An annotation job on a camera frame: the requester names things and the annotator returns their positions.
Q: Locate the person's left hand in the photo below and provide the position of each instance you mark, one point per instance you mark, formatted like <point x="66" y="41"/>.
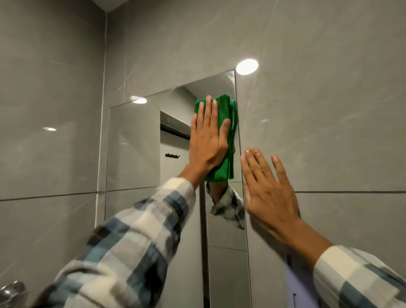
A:
<point x="207" y="146"/>

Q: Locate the person's right hand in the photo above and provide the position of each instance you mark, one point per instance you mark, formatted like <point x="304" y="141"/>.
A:
<point x="269" y="200"/>

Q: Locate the person's right little finger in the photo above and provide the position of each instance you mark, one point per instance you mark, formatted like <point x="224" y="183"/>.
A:
<point x="279" y="169"/>

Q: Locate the person's left thumb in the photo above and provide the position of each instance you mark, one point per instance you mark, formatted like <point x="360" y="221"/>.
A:
<point x="224" y="131"/>

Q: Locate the person's right thumb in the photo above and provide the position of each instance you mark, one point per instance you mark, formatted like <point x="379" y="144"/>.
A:
<point x="245" y="177"/>

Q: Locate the person's left middle finger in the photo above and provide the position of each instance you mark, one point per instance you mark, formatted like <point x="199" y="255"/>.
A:
<point x="207" y="112"/>

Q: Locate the person's left little finger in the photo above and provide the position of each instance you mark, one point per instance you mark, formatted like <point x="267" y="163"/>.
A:
<point x="193" y="125"/>

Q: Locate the green microfibre cloth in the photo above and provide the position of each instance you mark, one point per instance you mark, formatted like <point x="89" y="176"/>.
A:
<point x="227" y="108"/>

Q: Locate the person's right forearm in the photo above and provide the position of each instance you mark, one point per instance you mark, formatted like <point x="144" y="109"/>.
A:
<point x="349" y="276"/>

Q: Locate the person's left forearm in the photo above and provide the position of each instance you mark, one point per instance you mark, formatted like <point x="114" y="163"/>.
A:
<point x="133" y="241"/>

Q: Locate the chrome metal fixture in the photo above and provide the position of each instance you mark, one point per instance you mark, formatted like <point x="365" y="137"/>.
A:
<point x="12" y="295"/>

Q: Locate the frameless wall mirror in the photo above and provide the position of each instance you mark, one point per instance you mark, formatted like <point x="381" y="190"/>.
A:
<point x="133" y="146"/>

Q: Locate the white wall plate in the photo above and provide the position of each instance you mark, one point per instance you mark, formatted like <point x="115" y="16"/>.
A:
<point x="298" y="285"/>

